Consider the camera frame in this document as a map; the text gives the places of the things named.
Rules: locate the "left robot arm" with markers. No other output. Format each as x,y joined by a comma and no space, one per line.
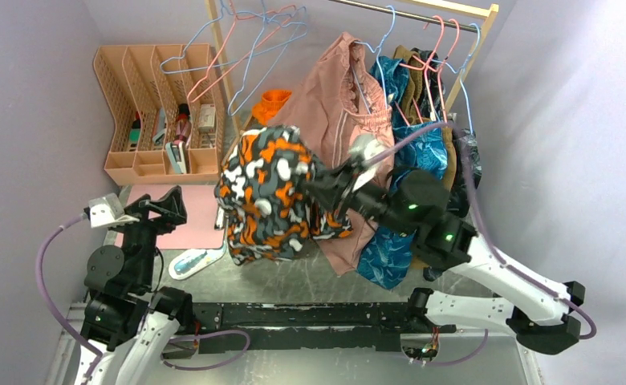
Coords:
127,322

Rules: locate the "brown hanging shorts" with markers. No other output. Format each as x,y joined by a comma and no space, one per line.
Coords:
406,118

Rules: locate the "wooden clothes rack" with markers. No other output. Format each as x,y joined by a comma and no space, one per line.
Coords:
487,16

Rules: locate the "orange camouflage shorts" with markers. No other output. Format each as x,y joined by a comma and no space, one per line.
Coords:
268,214

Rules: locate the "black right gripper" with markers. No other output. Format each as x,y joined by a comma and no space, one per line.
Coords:
333,188

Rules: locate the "pink mat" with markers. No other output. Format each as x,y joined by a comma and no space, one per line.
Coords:
198,231

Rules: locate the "dark leaf print shorts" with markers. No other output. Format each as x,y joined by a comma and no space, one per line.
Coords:
462,159

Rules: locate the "peach desk organizer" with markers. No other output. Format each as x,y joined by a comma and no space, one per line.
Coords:
169,113

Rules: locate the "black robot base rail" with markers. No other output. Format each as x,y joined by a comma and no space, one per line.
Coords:
230,326

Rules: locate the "white teal stapler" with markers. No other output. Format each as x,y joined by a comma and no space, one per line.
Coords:
193,261

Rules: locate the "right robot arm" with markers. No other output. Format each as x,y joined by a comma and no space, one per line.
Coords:
538,312

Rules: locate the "pink empty wire hanger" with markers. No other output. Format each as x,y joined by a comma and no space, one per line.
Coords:
237,35

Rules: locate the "blue leaf print shorts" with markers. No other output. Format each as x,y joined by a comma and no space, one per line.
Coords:
386,259

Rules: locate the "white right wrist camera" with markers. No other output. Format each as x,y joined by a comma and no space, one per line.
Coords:
366,152

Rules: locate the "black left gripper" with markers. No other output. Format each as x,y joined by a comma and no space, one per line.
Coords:
170,208

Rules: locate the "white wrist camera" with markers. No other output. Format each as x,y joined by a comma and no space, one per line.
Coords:
366,152
108,212

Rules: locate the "orange knitted object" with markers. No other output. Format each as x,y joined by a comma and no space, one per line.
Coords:
270,104

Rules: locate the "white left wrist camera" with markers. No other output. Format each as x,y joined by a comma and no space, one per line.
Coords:
108,212

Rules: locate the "pink hanging shorts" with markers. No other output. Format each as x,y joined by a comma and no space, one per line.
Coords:
337,101

